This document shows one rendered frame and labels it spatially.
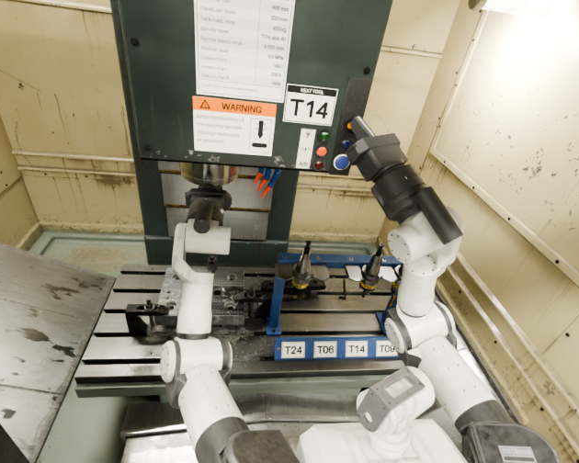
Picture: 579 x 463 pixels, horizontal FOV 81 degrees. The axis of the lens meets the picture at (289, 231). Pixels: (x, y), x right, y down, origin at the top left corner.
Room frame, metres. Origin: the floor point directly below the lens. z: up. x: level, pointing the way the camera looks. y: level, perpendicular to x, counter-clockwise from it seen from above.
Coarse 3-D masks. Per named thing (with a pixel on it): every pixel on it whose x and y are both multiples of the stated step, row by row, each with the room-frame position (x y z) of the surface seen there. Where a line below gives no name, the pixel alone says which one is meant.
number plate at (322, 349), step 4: (316, 344) 0.71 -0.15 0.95; (320, 344) 0.72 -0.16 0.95; (324, 344) 0.72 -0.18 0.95; (328, 344) 0.72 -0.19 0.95; (332, 344) 0.72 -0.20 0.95; (316, 348) 0.71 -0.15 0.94; (320, 348) 0.71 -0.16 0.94; (324, 348) 0.71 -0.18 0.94; (328, 348) 0.71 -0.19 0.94; (332, 348) 0.72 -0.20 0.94; (316, 352) 0.70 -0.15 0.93; (320, 352) 0.70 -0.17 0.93; (324, 352) 0.70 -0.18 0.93; (328, 352) 0.71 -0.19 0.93; (332, 352) 0.71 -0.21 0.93; (316, 356) 0.69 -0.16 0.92; (320, 356) 0.69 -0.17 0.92; (324, 356) 0.69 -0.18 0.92; (328, 356) 0.70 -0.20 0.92; (332, 356) 0.70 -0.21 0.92
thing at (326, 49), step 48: (144, 0) 0.62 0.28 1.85; (192, 0) 0.63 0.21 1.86; (336, 0) 0.68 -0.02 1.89; (384, 0) 0.69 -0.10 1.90; (144, 48) 0.61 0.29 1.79; (192, 48) 0.63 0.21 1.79; (336, 48) 0.68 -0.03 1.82; (144, 96) 0.61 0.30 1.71; (192, 96) 0.63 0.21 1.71; (144, 144) 0.61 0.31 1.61; (192, 144) 0.63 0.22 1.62; (288, 144) 0.67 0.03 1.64
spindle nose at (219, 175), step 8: (184, 168) 0.77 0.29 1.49; (192, 168) 0.76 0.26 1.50; (200, 168) 0.75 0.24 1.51; (208, 168) 0.76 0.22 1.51; (216, 168) 0.76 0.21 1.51; (224, 168) 0.78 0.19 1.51; (232, 168) 0.79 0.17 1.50; (184, 176) 0.77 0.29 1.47; (192, 176) 0.76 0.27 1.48; (200, 176) 0.75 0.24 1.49; (208, 176) 0.76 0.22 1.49; (216, 176) 0.76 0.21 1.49; (224, 176) 0.78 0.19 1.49; (232, 176) 0.79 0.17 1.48; (200, 184) 0.76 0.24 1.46; (208, 184) 0.76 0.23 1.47; (216, 184) 0.76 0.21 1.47; (224, 184) 0.78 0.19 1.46
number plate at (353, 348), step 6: (348, 342) 0.74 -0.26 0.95; (354, 342) 0.74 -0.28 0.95; (360, 342) 0.75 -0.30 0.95; (366, 342) 0.75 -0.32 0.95; (348, 348) 0.73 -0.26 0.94; (354, 348) 0.73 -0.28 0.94; (360, 348) 0.74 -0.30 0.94; (366, 348) 0.74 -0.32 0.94; (348, 354) 0.72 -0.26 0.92; (354, 354) 0.72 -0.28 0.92; (360, 354) 0.72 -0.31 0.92; (366, 354) 0.73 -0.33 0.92
